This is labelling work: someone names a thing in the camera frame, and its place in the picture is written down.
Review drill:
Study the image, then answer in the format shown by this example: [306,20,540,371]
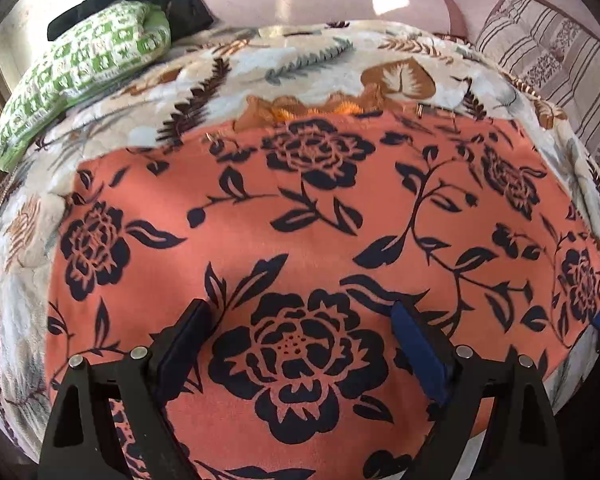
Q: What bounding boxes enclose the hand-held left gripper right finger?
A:
[390,301,567,480]

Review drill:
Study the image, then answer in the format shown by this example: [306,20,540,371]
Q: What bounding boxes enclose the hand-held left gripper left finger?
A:
[37,298,213,480]

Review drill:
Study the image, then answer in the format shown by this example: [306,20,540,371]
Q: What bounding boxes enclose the orange floral shirt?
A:
[47,92,600,480]

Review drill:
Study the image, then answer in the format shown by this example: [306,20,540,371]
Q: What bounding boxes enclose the striped floral cushion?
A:
[472,0,600,186]

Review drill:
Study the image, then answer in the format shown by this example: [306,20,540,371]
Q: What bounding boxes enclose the leaf print fleece blanket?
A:
[0,20,600,461]

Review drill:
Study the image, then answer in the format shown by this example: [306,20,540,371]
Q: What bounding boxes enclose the green checkered pillow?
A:
[0,1,173,168]

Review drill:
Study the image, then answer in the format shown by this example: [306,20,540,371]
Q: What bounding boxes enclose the dusty pink quilt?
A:
[445,0,556,43]

